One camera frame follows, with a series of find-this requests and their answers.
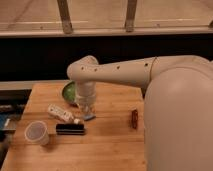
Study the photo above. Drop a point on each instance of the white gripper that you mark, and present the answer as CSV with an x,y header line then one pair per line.
x,y
85,95

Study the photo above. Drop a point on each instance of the black whiteboard eraser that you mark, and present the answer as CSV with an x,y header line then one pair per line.
x,y
70,129

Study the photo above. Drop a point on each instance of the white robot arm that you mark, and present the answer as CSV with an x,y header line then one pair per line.
x,y
178,105

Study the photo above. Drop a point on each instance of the blue paper piece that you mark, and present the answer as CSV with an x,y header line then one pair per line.
x,y
89,116

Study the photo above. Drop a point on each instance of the green bowl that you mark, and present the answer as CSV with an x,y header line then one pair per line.
x,y
68,93

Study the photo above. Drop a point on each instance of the white tube bottle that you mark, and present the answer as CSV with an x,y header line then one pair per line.
x,y
63,115

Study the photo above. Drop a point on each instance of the red brown small object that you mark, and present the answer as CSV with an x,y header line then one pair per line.
x,y
134,118

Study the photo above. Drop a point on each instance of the translucent plastic cup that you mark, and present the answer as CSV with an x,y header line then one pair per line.
x,y
36,132

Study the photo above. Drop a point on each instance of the left metal window post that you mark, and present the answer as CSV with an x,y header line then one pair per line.
x,y
65,16

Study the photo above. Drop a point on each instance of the metal window post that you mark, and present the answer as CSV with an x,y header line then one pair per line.
x,y
65,16
130,15

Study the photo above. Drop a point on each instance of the right metal window post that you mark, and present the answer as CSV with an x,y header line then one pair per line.
x,y
130,15

